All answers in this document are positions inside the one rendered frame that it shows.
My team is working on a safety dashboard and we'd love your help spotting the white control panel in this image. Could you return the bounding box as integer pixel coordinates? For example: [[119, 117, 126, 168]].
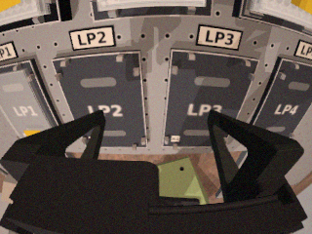
[[0, 168, 18, 204]]

